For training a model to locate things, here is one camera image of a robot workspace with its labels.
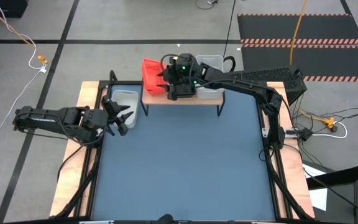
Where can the silver corner bracket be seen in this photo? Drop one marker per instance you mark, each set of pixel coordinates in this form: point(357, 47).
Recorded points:
point(264, 132)

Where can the black hazard-striped floor mat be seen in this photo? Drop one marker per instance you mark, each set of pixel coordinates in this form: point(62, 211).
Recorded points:
point(322, 28)

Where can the white paper sheet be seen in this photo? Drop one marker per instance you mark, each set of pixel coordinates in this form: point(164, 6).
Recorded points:
point(319, 197)

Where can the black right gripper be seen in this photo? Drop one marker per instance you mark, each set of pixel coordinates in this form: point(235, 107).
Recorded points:
point(182, 73)

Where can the wooden shelf with black legs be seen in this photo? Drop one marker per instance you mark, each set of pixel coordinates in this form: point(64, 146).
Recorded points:
point(157, 99)

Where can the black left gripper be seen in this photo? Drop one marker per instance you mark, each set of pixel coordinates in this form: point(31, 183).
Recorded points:
point(110, 112)

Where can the blue table mat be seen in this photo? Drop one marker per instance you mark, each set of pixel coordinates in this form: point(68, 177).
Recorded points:
point(182, 155)

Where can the black round object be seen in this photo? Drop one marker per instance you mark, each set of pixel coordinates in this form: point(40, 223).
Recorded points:
point(166, 219)

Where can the black desk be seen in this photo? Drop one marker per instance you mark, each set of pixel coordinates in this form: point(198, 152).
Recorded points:
point(337, 177)

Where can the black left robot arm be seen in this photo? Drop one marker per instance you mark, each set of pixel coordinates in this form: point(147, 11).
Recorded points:
point(48, 119)

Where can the black floor box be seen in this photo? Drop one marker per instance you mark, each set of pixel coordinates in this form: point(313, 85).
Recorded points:
point(8, 9)

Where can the yellow power plug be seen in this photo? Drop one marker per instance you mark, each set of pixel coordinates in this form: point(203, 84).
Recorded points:
point(329, 122)

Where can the black power adapter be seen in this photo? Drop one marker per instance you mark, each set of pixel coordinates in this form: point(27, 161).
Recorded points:
point(304, 133)

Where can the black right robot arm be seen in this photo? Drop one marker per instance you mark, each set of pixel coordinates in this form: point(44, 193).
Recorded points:
point(247, 85)

